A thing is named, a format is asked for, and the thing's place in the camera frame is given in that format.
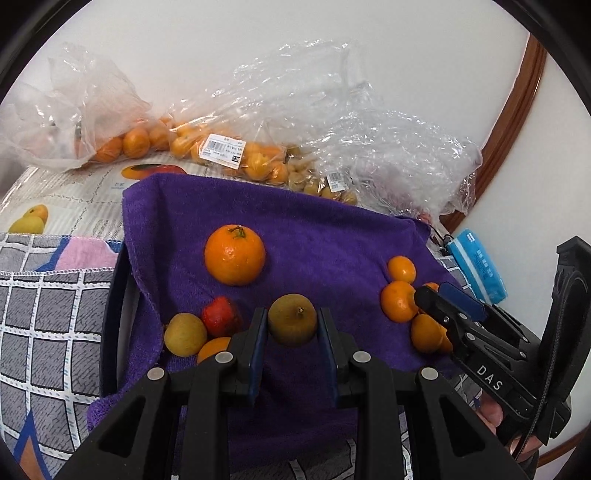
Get plastic bag of longans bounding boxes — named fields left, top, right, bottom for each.
left=277, top=82, right=482, bottom=219

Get grey checkered cloth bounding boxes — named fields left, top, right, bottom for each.
left=1, top=233, right=122, bottom=479

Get small tangerine top right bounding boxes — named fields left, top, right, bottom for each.
left=387, top=255, right=417, bottom=284

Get clear plastic bag left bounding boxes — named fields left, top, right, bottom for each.
left=1, top=43, right=151, bottom=172

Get green-brown round fruit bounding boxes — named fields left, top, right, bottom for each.
left=267, top=293, right=318, bottom=347

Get yellow-green round fruit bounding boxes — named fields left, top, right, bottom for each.
left=163, top=313, right=207, bottom=358

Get red small fruit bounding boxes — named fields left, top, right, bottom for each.
left=201, top=296, right=243, bottom=338

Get blue tissue packet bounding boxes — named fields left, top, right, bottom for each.
left=447, top=229, right=507, bottom=305

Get brown wooden table rim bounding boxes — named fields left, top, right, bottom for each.
left=441, top=34, right=548, bottom=232

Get small tangerine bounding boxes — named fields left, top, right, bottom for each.
left=380, top=280, right=418, bottom=323
left=410, top=314, right=453, bottom=354
left=387, top=255, right=417, bottom=284

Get black basket rim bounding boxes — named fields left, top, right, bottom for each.
left=99, top=243, right=139, bottom=397

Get small tangerine lower right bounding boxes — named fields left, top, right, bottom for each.
left=410, top=314, right=453, bottom=354

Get small orange under finger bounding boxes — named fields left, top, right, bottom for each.
left=197, top=337, right=231, bottom=364

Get person's hand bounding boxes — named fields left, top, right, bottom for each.
left=475, top=392, right=542, bottom=461

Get purple towel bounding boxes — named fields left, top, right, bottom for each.
left=86, top=173, right=463, bottom=471

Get printed fruit box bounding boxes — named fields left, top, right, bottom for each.
left=1, top=153, right=221, bottom=240

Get plastic bag of tangerines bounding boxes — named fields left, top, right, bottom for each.
left=91, top=59, right=294, bottom=186

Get small tangerine middle right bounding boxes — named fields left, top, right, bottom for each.
left=380, top=280, right=418, bottom=323

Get large orange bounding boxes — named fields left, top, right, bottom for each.
left=204, top=224, right=266, bottom=286

